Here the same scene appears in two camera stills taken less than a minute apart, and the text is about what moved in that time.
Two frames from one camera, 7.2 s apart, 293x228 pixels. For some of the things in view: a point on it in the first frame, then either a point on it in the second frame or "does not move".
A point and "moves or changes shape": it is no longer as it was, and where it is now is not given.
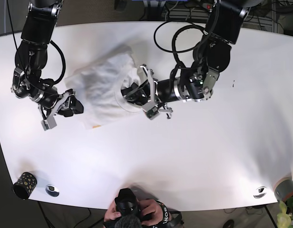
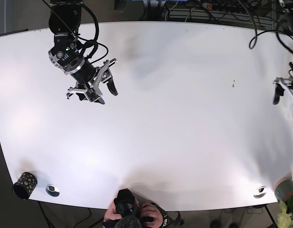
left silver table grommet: x=52 y=190 does not move
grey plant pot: x=286 y=187 does not move
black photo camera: x=127 y=200 moves or changes shape
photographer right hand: x=112 y=213 does not move
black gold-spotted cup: x=25 y=185 does not move
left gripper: x=135 y=93 → x=292 y=83
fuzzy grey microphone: x=128 y=221 does not move
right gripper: x=61 y=102 → x=104 y=75
